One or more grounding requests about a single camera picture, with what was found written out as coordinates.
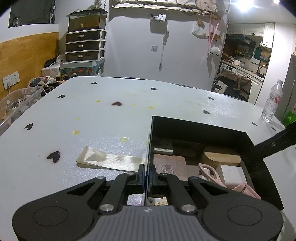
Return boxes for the glass fish tank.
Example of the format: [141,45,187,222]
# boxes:
[68,9,107,32]

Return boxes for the white drawer cabinet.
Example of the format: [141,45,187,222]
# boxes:
[65,29,107,62]

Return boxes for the small black labelled box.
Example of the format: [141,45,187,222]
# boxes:
[152,139,174,156]

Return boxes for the white USB charger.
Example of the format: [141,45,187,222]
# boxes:
[216,165,247,189]

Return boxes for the pink scissors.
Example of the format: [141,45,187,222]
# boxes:
[198,163,261,199]

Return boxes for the white plush toy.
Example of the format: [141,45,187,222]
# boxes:
[209,46,220,56]

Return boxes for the black storage box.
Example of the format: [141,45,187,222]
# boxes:
[148,116,284,210]

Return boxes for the dark chair with clothes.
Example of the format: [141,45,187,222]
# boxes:
[212,70,251,102]

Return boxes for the clear plastic storage bin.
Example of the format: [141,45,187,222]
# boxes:
[0,86,44,135]

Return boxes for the brown card with clear hook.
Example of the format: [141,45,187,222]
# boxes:
[152,154,188,181]

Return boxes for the clear plastic water bottle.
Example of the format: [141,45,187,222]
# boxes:
[261,79,283,122]

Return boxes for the white wall socket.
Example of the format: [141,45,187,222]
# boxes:
[3,71,20,90]

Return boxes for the oval wooden block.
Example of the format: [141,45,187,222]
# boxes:
[200,147,241,169]

